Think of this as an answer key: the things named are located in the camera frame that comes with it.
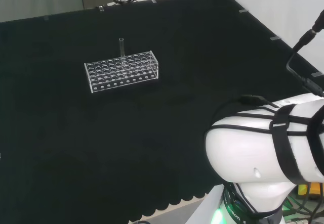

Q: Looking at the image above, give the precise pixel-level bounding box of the clear glass test tube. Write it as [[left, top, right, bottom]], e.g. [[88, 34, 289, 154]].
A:
[[118, 37, 127, 67]]

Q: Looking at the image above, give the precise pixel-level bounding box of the clear acrylic test tube rack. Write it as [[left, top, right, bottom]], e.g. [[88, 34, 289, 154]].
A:
[[84, 51, 159, 94]]

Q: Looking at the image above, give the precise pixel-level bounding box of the black bench cloth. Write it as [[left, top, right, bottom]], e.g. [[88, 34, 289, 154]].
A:
[[0, 0, 324, 224]]

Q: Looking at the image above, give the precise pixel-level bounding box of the pale grey board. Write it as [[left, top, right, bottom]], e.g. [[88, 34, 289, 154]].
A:
[[186, 183, 226, 224]]

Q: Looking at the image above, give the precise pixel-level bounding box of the yellow stop button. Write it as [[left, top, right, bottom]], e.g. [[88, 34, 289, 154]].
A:
[[298, 183, 324, 200]]

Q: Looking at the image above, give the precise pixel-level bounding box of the thick black cable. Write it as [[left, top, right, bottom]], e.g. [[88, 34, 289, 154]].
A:
[[286, 6, 324, 97]]

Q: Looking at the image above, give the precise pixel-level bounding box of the black cable bundle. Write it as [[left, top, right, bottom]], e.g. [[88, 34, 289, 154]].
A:
[[282, 182, 324, 224]]

